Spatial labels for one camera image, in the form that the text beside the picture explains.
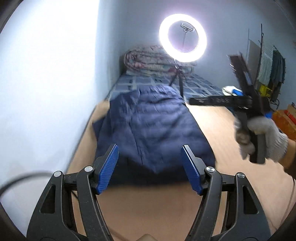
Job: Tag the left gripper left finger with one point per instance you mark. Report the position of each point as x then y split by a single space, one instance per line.
68 208

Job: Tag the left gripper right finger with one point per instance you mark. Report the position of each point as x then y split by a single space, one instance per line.
229 209

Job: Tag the navy quilted puffer jacket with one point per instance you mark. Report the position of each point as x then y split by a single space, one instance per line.
150 125

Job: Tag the white gloved right hand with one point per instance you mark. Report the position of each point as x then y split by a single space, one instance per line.
276 142

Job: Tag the bright blue garment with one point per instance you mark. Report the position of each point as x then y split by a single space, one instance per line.
237 92

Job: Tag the yellow crate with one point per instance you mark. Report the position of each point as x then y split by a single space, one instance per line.
264 91

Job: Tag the white cream garment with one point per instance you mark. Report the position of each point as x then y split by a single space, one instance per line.
228 90

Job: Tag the cardboard box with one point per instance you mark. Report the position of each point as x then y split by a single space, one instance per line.
292 110

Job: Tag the floral folded quilt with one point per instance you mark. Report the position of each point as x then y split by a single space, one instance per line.
153 61

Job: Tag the ring light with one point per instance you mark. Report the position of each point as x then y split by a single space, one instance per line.
171 38

